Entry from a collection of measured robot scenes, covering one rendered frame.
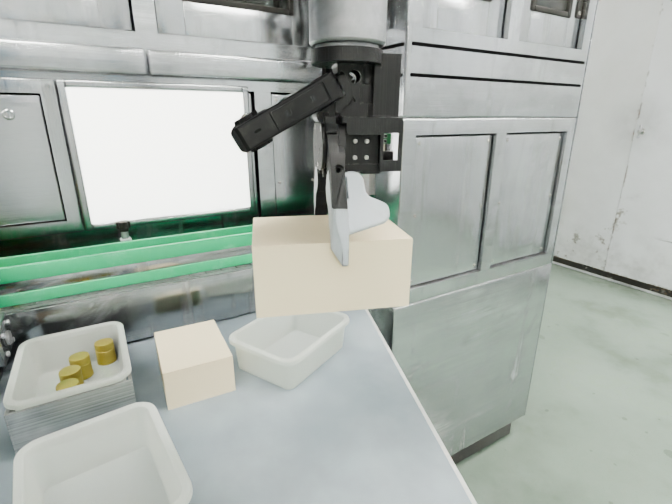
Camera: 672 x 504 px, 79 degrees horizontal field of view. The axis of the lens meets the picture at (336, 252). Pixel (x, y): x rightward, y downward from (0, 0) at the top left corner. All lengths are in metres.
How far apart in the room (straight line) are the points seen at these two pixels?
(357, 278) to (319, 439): 0.37
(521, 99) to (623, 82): 2.51
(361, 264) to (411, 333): 0.80
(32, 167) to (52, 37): 0.28
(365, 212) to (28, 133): 0.87
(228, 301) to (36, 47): 0.68
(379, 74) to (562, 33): 1.08
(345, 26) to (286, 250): 0.21
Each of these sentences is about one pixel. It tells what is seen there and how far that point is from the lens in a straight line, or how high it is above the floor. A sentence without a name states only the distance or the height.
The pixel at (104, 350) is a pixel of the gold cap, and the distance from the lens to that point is 0.95.
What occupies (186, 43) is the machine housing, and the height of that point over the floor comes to 1.41.
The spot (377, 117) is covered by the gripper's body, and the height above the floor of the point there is 1.24.
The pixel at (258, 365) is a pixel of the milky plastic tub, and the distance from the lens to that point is 0.83.
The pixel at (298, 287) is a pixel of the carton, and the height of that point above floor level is 1.08.
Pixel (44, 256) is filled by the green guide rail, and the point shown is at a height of 0.96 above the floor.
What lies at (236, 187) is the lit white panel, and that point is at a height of 1.05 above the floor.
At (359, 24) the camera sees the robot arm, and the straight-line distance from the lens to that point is 0.41.
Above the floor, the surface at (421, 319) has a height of 0.69.
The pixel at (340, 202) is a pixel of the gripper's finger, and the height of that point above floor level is 1.17.
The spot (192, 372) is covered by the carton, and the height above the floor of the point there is 0.81.
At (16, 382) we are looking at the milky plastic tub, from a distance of 0.85.
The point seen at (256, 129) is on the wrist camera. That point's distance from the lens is 0.40.
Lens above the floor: 1.24
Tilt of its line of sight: 18 degrees down
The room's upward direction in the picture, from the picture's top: straight up
